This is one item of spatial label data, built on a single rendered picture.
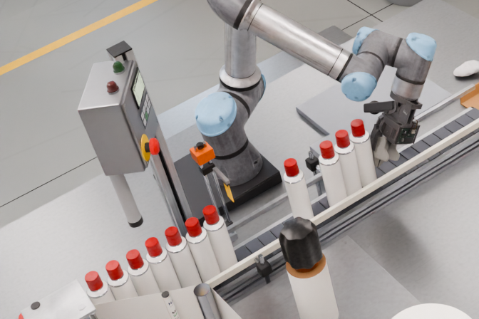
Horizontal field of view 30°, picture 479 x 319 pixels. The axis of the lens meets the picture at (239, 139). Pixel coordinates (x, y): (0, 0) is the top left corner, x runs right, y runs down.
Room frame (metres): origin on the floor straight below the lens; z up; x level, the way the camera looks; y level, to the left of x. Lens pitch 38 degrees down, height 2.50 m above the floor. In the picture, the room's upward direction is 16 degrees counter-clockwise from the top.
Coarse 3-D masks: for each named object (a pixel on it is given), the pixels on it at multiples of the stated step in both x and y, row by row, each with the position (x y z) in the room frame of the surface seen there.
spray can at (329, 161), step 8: (320, 144) 1.69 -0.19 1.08; (328, 144) 1.68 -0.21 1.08; (328, 152) 1.66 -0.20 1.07; (336, 152) 1.69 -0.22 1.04; (320, 160) 1.68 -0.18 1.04; (328, 160) 1.66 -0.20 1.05; (336, 160) 1.66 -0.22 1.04; (328, 168) 1.66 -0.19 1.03; (336, 168) 1.66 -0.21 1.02; (328, 176) 1.66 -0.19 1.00; (336, 176) 1.66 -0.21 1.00; (328, 184) 1.66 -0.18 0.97; (336, 184) 1.65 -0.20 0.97; (344, 184) 1.67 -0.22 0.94; (328, 192) 1.67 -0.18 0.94; (336, 192) 1.65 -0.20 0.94; (344, 192) 1.66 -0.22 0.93; (328, 200) 1.67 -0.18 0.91; (336, 200) 1.65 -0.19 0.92
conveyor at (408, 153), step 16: (448, 128) 1.84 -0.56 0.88; (416, 144) 1.82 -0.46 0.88; (432, 144) 1.80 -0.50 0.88; (400, 160) 1.77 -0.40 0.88; (400, 176) 1.71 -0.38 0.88; (320, 208) 1.68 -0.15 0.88; (352, 208) 1.65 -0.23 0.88; (320, 224) 1.62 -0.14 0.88; (256, 240) 1.63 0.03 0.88; (272, 240) 1.62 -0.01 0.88; (240, 256) 1.59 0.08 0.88; (272, 256) 1.57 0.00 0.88; (240, 272) 1.54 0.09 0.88
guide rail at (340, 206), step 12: (456, 132) 1.78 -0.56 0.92; (468, 132) 1.78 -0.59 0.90; (444, 144) 1.75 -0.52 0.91; (420, 156) 1.73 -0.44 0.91; (396, 168) 1.71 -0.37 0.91; (408, 168) 1.71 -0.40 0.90; (384, 180) 1.68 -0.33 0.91; (360, 192) 1.66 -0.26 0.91; (336, 204) 1.64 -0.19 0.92; (348, 204) 1.64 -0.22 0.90; (324, 216) 1.62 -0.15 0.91; (276, 240) 1.58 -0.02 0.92; (264, 252) 1.56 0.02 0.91; (240, 264) 1.53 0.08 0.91; (216, 276) 1.52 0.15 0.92; (228, 276) 1.52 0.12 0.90
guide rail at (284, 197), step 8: (464, 88) 1.89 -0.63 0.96; (472, 88) 1.89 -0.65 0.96; (456, 96) 1.87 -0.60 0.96; (440, 104) 1.85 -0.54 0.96; (448, 104) 1.86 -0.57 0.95; (424, 112) 1.84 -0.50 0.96; (432, 112) 1.84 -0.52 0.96; (384, 136) 1.79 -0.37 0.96; (320, 176) 1.71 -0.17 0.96; (312, 184) 1.70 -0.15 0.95; (272, 200) 1.67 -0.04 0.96; (280, 200) 1.67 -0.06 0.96; (264, 208) 1.65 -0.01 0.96; (272, 208) 1.66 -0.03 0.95; (248, 216) 1.64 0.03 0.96; (256, 216) 1.64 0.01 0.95; (232, 224) 1.63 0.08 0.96; (240, 224) 1.63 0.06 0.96
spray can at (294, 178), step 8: (288, 160) 1.66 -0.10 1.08; (296, 160) 1.65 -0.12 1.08; (288, 168) 1.64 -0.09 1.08; (296, 168) 1.64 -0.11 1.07; (288, 176) 1.64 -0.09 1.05; (296, 176) 1.64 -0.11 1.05; (288, 184) 1.64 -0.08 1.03; (296, 184) 1.63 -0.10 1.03; (304, 184) 1.64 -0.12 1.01; (288, 192) 1.64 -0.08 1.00; (296, 192) 1.63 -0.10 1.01; (304, 192) 1.63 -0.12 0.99; (296, 200) 1.63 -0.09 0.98; (304, 200) 1.63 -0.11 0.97; (296, 208) 1.63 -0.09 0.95; (304, 208) 1.63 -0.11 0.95; (296, 216) 1.64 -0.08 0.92; (304, 216) 1.63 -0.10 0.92; (312, 216) 1.64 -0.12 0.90
